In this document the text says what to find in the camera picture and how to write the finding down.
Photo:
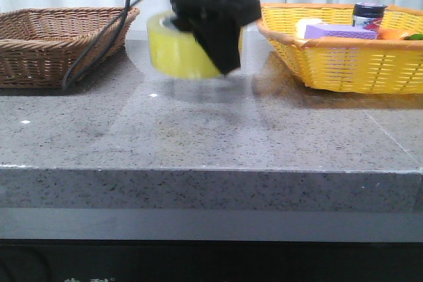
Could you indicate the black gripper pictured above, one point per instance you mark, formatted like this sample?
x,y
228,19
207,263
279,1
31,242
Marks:
x,y
216,26

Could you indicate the yellow tape roll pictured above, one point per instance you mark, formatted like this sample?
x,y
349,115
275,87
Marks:
x,y
177,53

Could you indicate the bread roll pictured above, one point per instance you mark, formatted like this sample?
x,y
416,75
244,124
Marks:
x,y
301,25

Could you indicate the purple sponge block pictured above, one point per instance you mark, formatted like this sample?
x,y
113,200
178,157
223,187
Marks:
x,y
338,30

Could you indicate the yellow woven plastic basket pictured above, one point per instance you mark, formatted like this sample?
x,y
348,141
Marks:
x,y
341,64

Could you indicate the black lidded jar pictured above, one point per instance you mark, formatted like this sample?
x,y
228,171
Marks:
x,y
368,16

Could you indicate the orange toy carrot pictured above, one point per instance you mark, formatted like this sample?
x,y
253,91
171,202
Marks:
x,y
398,34

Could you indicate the brown wicker basket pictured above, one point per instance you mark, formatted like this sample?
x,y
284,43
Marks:
x,y
41,48

